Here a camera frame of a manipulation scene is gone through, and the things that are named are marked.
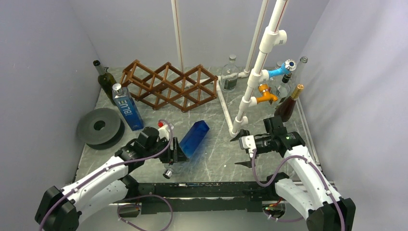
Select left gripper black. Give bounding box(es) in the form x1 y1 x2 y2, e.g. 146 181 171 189
144 136 189 163

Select blue square bottle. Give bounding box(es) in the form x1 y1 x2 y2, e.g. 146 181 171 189
112 83 144 131
163 120 210 179

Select dark bottle gold cap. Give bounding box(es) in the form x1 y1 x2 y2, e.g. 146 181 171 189
274 84 304 122

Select clear bottle black cap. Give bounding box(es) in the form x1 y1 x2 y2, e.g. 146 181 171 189
272 73 292 109

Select tall clear wine bottle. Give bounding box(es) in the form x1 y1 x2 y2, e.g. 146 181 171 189
289 56 308 92

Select green wine bottle silver cap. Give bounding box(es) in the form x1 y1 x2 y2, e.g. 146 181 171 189
93 60 116 105

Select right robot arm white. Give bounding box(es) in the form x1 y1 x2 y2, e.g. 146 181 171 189
233 116 356 231

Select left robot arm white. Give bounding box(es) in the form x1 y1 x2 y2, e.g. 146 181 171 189
35 120 188 231

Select brown wooden wine rack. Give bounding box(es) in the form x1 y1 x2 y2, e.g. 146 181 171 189
120 60 218 113

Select standing clear flask bottle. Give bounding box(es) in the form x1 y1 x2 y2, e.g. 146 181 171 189
220 54 239 92

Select orange pipe tap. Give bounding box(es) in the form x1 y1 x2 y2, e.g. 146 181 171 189
256 84 278 103

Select grey foam disc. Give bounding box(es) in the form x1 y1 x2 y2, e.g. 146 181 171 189
76 108 125 150

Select blue pipe valve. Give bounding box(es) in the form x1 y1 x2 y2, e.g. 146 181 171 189
268 59 297 79

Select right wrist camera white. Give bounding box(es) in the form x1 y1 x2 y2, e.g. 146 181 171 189
239 135 256 150

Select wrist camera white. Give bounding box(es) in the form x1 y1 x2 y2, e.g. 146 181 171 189
239 135 256 150
158 120 174 140

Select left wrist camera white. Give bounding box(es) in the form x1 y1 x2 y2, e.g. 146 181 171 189
158 120 174 140

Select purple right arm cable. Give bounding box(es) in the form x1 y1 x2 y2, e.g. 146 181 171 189
251 150 346 231

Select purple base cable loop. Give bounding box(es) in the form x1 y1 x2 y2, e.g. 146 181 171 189
116 194 174 231

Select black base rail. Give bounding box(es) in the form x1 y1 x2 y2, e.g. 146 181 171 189
120 181 280 215

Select white PVC pipe frame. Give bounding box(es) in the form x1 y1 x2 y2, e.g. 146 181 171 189
170 0 289 138

